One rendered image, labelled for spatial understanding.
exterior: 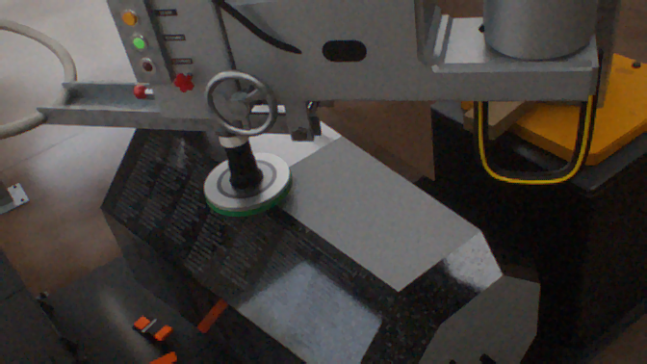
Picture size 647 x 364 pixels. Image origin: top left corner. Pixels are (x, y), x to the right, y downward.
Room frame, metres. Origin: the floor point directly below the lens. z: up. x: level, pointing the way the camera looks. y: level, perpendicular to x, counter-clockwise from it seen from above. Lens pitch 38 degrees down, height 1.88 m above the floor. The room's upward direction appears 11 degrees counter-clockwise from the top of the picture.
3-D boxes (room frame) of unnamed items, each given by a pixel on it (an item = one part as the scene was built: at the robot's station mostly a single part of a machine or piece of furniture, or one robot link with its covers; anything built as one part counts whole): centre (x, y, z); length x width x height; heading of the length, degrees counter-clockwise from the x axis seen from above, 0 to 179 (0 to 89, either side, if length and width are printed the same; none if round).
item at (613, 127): (1.60, -0.78, 0.76); 0.49 x 0.49 x 0.05; 28
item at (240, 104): (1.13, 0.11, 1.24); 0.15 x 0.10 x 0.15; 69
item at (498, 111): (1.52, -0.53, 0.81); 0.20 x 0.10 x 0.05; 126
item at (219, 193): (1.28, 0.18, 0.92); 0.21 x 0.21 x 0.01
